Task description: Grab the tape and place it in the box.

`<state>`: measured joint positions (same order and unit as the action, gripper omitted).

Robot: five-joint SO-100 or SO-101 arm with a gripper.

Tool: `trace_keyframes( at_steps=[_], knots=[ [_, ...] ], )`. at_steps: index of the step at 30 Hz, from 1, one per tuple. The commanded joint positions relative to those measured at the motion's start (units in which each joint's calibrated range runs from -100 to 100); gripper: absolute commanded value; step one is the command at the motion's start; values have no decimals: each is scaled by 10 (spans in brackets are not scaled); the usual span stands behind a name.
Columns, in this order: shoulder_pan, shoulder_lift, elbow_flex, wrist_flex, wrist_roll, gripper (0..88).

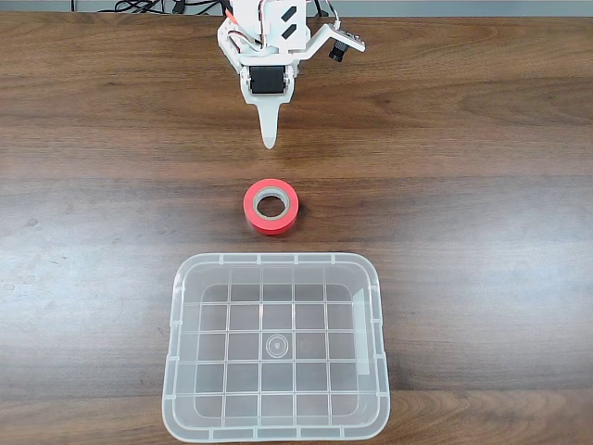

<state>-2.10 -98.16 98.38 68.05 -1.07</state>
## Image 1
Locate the red tape roll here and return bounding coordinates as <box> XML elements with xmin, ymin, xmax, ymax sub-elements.
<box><xmin>243</xmin><ymin>178</ymin><xmax>301</xmax><ymax>236</ymax></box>

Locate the clear plastic storage box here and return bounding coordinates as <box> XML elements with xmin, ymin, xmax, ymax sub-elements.
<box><xmin>160</xmin><ymin>252</ymin><xmax>389</xmax><ymax>442</ymax></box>

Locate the black camera on white bracket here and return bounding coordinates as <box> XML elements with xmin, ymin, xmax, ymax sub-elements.
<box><xmin>296</xmin><ymin>20</ymin><xmax>367</xmax><ymax>64</ymax></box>

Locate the black cable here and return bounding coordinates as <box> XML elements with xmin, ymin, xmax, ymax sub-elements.
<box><xmin>313</xmin><ymin>0</ymin><xmax>343</xmax><ymax>30</ymax></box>
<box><xmin>113</xmin><ymin>0</ymin><xmax>186</xmax><ymax>14</ymax></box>

